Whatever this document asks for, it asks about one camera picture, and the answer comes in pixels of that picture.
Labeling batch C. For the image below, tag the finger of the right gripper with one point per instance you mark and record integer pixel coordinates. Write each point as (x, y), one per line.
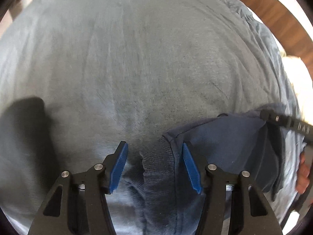
(287, 122)

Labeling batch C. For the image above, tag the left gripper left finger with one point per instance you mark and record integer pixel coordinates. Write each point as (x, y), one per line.
(58, 213)

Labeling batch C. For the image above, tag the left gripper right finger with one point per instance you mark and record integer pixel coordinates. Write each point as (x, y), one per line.
(250, 211)

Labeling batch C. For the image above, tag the navy blue pants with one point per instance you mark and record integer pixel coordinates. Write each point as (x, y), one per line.
(157, 179)

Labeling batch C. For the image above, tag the person's right hand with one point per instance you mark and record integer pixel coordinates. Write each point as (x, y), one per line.
(303, 172)

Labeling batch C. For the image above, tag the cream floral pillow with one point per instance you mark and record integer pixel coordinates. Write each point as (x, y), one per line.
(301, 82)

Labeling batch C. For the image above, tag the wooden headboard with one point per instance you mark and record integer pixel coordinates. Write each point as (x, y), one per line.
(285, 27)

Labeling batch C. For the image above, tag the grey-blue bed cover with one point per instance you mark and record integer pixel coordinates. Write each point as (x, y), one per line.
(80, 76)

